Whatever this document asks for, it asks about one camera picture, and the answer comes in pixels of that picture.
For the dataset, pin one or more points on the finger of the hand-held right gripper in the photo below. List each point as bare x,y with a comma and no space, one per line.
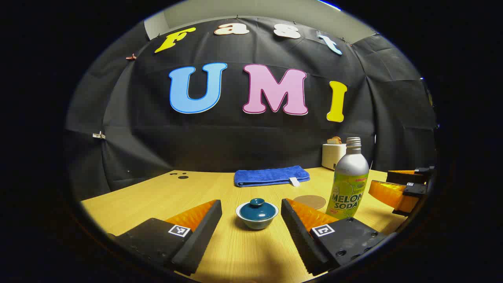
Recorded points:
401,177
389,194

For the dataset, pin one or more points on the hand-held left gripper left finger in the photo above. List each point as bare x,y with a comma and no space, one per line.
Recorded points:
200,239

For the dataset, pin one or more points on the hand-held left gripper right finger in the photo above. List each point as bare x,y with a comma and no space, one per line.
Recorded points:
300,239

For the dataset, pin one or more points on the round brown coaster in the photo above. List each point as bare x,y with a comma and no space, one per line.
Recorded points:
310,201

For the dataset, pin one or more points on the silver green water bottle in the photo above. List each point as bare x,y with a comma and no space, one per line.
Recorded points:
349,173

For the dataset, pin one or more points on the white teal teacup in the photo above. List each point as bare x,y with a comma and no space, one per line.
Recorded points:
257,225

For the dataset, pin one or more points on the teal teacup lid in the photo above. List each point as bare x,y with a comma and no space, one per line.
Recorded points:
257,212

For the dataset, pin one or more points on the white toaster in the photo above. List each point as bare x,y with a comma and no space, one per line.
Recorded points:
330,157

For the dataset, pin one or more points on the blue folded towel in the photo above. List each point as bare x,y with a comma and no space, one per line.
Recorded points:
267,176

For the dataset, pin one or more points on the bread slice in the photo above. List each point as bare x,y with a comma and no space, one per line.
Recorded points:
334,140

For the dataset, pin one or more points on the black backdrop cloth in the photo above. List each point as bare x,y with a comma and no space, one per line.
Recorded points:
235,141

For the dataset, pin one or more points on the silver metal clip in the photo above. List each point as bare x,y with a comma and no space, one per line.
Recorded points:
98,136

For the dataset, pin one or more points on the copper clip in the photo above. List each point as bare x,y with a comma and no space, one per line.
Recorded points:
131,57

